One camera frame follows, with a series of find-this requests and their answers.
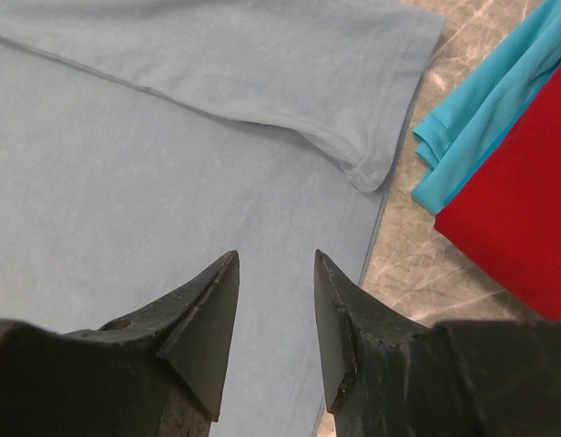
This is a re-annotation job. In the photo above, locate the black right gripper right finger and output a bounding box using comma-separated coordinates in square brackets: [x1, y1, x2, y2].
[314, 251, 561, 436]

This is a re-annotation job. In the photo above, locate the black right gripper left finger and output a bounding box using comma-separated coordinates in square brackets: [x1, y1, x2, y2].
[0, 251, 240, 436]

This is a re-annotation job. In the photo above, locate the grey blue t shirt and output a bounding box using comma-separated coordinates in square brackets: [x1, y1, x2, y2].
[0, 1, 444, 436]

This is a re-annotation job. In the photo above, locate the folded red t shirt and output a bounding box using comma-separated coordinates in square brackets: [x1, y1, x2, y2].
[434, 64, 561, 320]

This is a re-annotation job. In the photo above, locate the folded turquoise t shirt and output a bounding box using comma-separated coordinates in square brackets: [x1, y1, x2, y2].
[412, 1, 561, 214]

